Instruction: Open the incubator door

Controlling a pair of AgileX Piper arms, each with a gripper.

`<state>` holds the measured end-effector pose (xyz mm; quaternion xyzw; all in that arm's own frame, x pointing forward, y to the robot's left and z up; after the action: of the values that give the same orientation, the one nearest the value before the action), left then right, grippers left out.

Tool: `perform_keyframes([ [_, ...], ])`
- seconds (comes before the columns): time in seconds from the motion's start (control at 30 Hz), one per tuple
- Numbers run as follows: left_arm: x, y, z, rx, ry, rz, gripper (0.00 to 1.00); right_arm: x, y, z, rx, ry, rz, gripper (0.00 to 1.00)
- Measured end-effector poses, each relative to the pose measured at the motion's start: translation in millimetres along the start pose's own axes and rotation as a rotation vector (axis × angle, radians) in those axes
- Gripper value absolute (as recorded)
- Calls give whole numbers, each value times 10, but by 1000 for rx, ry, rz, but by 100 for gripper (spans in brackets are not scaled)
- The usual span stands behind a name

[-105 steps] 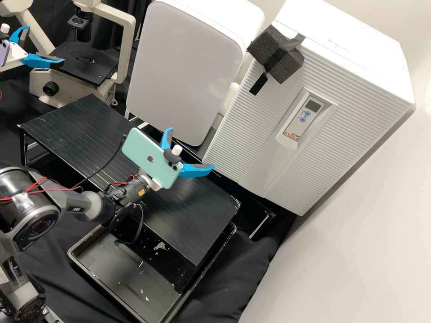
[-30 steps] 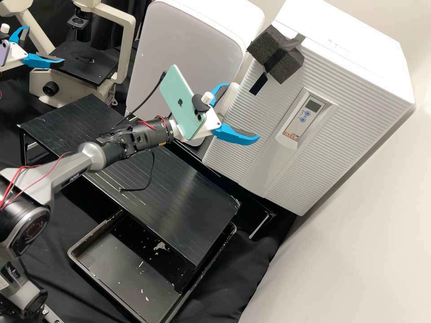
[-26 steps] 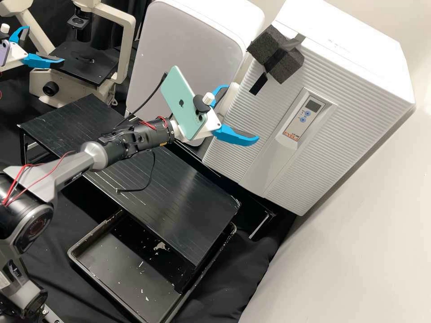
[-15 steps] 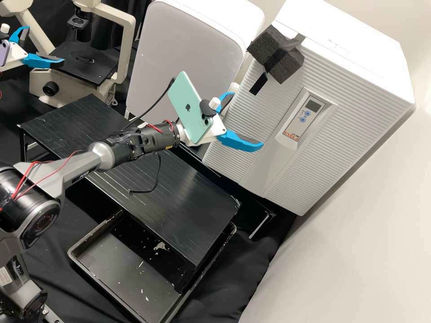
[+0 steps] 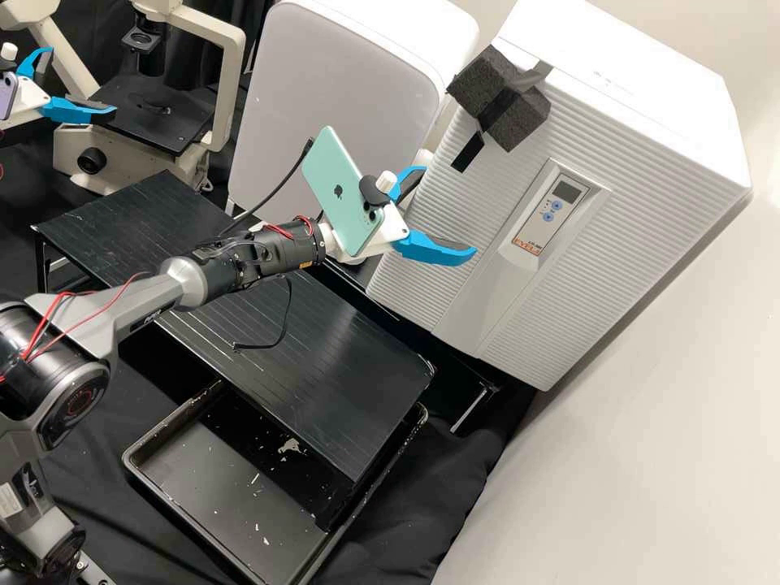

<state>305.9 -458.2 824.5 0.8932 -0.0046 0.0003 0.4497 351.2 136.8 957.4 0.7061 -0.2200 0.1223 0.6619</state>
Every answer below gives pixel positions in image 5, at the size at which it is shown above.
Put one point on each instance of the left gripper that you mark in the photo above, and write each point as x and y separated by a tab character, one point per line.
27	100

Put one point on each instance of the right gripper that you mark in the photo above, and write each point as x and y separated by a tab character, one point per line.
348	256

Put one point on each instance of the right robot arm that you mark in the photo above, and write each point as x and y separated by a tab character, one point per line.
183	275

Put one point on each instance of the incubator door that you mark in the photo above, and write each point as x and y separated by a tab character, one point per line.
439	244

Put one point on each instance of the white incubator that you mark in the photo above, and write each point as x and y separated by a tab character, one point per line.
609	36

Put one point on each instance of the cream microscope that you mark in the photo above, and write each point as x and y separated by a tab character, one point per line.
122	152

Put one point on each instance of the black platform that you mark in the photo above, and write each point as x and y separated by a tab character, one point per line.
469	378
341	378

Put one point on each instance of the black tray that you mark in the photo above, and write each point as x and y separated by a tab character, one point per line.
213	487

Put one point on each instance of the left wrist camera phone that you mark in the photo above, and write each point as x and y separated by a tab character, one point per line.
5	91

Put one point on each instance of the wrist camera phone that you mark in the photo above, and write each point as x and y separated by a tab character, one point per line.
5	91
338	183

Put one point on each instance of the right wrist camera phone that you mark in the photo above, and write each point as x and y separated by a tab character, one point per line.
338	183

